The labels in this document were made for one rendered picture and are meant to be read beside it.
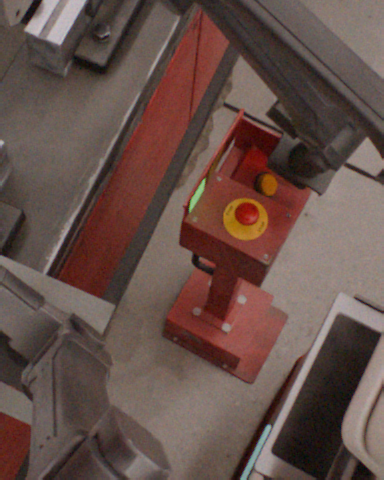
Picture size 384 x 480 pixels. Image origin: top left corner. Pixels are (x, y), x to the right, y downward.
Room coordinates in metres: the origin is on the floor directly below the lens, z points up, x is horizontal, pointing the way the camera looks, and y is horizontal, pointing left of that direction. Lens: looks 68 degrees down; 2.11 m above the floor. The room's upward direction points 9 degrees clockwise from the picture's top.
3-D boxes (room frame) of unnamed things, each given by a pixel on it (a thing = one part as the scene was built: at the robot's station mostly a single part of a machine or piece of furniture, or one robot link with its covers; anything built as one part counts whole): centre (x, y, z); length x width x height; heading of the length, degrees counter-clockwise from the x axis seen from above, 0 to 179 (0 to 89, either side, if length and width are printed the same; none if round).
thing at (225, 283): (0.60, -0.09, 0.39); 0.05 x 0.05 x 0.54; 69
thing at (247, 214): (0.55, -0.08, 0.79); 0.04 x 0.04 x 0.04
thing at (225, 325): (0.60, -0.09, 0.13); 0.10 x 0.10 x 0.01; 69
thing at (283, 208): (0.60, -0.09, 0.75); 0.20 x 0.16 x 0.18; 159
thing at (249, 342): (0.59, -0.12, 0.06); 0.25 x 0.20 x 0.12; 69
